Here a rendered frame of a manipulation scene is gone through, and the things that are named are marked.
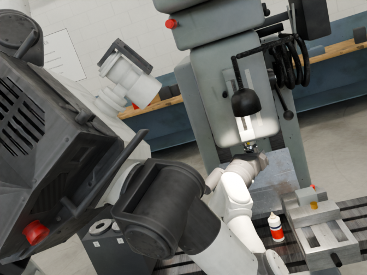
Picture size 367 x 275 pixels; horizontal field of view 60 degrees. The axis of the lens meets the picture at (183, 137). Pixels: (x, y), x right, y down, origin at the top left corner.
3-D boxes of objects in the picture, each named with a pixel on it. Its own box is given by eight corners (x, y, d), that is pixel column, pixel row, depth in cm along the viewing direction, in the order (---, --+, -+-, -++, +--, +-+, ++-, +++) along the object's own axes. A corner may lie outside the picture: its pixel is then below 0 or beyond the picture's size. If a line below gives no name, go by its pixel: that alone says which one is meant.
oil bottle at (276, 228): (285, 240, 110) (278, 214, 106) (273, 243, 110) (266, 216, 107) (283, 233, 113) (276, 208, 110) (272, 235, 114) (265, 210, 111)
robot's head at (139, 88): (135, 121, 61) (164, 85, 60) (91, 88, 58) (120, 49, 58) (134, 115, 67) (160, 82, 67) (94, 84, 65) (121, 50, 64)
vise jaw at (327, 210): (341, 219, 101) (339, 208, 100) (294, 229, 103) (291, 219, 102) (334, 208, 106) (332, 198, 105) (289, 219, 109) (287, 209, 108)
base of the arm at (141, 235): (170, 275, 53) (174, 242, 46) (105, 243, 57) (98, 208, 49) (202, 207, 64) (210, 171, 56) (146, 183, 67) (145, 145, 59)
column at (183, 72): (344, 321, 171) (282, 33, 126) (257, 334, 180) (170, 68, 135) (316, 257, 218) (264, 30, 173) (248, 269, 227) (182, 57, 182)
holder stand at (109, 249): (151, 275, 115) (131, 230, 109) (99, 280, 121) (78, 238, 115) (160, 252, 126) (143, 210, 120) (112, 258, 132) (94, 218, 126)
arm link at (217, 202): (255, 175, 90) (242, 197, 81) (241, 200, 96) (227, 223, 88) (222, 155, 93) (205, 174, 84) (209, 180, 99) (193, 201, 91)
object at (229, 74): (255, 138, 90) (236, 66, 84) (241, 142, 91) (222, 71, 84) (254, 133, 94) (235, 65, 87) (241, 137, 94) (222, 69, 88)
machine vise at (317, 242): (362, 262, 92) (356, 231, 88) (310, 272, 94) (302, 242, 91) (320, 200, 125) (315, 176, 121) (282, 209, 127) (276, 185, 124)
